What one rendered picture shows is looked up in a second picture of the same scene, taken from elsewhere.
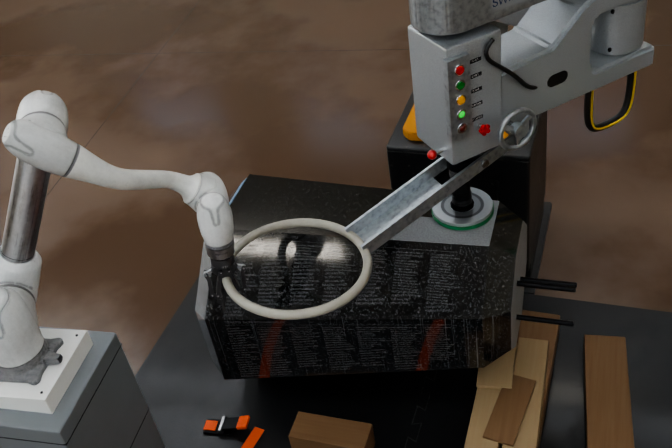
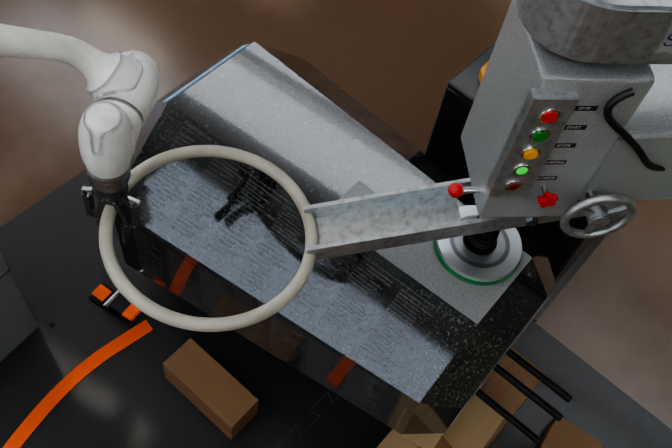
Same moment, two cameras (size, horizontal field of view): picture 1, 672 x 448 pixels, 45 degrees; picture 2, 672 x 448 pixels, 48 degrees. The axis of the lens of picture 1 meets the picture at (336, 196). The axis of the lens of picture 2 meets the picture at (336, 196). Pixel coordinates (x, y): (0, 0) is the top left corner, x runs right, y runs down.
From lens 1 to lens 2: 1.22 m
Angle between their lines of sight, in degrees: 19
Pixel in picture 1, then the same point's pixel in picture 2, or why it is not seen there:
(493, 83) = (597, 146)
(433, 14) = (552, 13)
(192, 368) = not seen: hidden behind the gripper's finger
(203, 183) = (116, 76)
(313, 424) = (196, 364)
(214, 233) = (91, 162)
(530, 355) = (476, 420)
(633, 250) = not seen: outside the picture
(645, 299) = (657, 398)
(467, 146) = (512, 204)
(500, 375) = not seen: hidden behind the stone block
